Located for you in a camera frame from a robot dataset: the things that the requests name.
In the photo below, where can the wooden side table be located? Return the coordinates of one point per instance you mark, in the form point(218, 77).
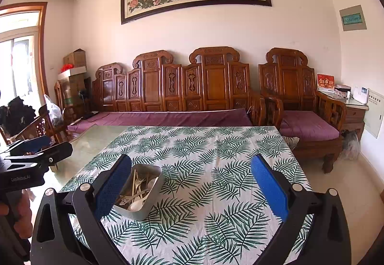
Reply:
point(354, 113)

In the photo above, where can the white flat box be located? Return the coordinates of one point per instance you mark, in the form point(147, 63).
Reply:
point(72, 74)

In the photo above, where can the wooden fork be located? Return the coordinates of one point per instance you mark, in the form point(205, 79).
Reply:
point(138, 185)
point(123, 200)

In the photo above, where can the grey metal rectangular tray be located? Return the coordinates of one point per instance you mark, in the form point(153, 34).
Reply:
point(141, 214)

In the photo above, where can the purple armchair cushion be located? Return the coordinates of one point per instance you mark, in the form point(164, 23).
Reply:
point(309, 125)

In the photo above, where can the grey wall electrical box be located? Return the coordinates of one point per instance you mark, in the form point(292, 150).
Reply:
point(353, 18)

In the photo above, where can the purple sofa cushion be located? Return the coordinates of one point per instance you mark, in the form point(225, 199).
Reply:
point(168, 118)

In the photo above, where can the red decoration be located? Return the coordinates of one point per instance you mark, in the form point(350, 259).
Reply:
point(66, 68)

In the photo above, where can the carved wooden armchair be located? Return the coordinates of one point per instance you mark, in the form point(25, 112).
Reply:
point(288, 82)

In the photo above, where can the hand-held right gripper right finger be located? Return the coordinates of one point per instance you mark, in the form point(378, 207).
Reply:
point(270, 187)

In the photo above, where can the white plastic spoon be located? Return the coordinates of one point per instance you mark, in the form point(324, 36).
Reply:
point(153, 182)
point(136, 205)

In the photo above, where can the clear plastic bag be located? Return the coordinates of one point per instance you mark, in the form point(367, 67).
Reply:
point(54, 110)

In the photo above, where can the person's left hand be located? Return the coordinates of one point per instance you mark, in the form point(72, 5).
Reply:
point(27, 211)

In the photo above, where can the wooden door frame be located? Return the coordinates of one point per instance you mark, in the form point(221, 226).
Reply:
point(43, 43)

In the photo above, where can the carved wooden sofa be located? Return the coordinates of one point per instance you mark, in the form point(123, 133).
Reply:
point(213, 85)

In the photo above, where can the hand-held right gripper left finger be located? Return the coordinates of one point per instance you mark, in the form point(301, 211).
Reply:
point(115, 187)

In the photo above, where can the tissue box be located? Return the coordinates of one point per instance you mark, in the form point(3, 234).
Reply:
point(342, 90)

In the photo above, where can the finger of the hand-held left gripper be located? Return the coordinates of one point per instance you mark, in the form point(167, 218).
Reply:
point(33, 143)
point(57, 151)

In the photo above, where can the white wall panel cover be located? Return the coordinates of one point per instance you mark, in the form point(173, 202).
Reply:
point(375, 113)

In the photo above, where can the leaf print tablecloth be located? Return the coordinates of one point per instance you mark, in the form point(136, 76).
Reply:
point(195, 145)

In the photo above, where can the pile of black clothes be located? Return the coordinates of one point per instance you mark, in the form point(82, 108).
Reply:
point(15, 115)

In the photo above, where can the wooden chair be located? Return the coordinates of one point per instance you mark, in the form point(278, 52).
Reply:
point(36, 128)

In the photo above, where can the brown cardboard box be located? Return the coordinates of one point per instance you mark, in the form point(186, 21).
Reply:
point(75, 58)

